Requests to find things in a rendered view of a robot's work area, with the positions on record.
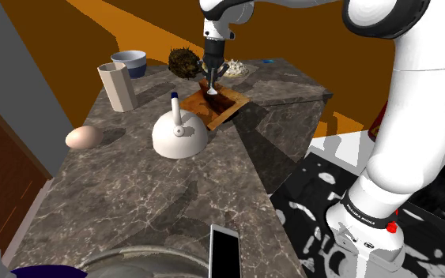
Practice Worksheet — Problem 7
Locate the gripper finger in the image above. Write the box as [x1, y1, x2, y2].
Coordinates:
[202, 59, 214, 90]
[213, 63, 230, 89]

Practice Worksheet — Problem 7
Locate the white frosted cake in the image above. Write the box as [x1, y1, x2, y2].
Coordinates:
[221, 58, 250, 79]

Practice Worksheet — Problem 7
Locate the dark spiky ball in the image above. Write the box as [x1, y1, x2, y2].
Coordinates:
[168, 47, 202, 81]

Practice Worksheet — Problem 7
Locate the brown wooden tray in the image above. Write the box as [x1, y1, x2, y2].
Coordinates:
[179, 78, 251, 131]

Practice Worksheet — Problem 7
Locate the white kettle with blue knob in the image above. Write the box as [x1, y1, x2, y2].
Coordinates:
[151, 92, 209, 160]

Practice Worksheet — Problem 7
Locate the blue and white bowl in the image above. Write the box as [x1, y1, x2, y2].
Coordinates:
[110, 50, 148, 80]

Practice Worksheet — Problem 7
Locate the beige faceted cup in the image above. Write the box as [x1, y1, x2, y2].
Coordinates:
[96, 62, 139, 114]

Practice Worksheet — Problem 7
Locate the beige egg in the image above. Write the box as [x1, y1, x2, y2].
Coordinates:
[64, 125, 105, 151]

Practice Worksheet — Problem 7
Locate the black white patterned robot stand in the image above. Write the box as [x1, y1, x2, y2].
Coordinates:
[270, 151, 445, 278]

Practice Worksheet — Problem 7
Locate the red object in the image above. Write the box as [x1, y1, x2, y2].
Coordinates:
[367, 100, 390, 144]

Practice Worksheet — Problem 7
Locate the white phone with black screen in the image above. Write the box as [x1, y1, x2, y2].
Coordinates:
[208, 224, 243, 278]

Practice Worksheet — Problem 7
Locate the grey round plate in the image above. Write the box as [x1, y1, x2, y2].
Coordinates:
[77, 246, 211, 278]

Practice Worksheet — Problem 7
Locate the dark blue object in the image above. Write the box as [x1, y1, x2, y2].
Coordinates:
[9, 264, 89, 278]

